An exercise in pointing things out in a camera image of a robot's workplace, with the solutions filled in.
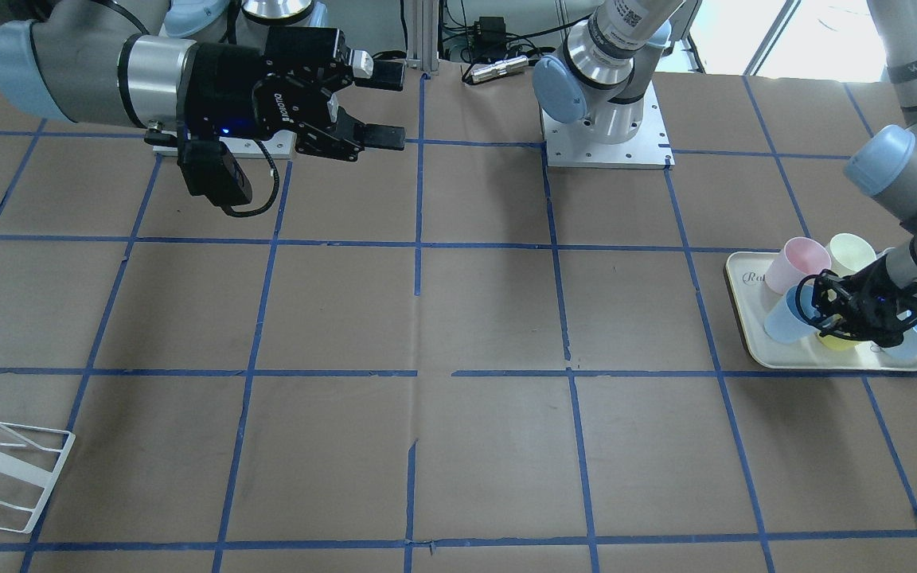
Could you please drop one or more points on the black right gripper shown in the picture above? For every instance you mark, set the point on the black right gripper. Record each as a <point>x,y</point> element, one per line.
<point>224,83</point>

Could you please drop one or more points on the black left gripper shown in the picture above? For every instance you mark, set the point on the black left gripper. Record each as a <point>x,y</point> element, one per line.
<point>877,280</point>

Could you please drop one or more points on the light blue plastic cup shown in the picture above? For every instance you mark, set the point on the light blue plastic cup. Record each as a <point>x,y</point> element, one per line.
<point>793,317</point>

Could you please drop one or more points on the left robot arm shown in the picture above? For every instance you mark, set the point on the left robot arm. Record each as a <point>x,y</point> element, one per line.
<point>596,80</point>

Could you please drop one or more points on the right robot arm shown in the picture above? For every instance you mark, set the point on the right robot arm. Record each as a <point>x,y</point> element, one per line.
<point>126,63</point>

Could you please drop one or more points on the yellow plastic cup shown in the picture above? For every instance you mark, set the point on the yellow plastic cup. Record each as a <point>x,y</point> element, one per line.
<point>831,342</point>

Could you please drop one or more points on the pale green plastic cup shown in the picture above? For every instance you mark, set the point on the pale green plastic cup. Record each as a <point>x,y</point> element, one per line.
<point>849,253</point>

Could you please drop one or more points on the pink plastic cup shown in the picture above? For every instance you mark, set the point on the pink plastic cup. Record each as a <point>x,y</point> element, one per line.
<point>800,257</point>

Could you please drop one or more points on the cream plastic tray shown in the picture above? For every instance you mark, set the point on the cream plastic tray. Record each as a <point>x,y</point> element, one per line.
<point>744,271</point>

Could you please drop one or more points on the silver metal cylinder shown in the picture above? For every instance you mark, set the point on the silver metal cylinder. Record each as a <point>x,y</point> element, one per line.
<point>480,73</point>

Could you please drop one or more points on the aluminium frame post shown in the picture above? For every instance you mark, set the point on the aluminium frame post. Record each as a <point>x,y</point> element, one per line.
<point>422,33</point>

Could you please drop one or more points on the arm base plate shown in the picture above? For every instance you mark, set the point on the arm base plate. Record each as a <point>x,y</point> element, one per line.
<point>281,146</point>
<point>641,143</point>

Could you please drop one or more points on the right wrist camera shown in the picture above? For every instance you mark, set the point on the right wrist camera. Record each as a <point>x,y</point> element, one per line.
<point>210,170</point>

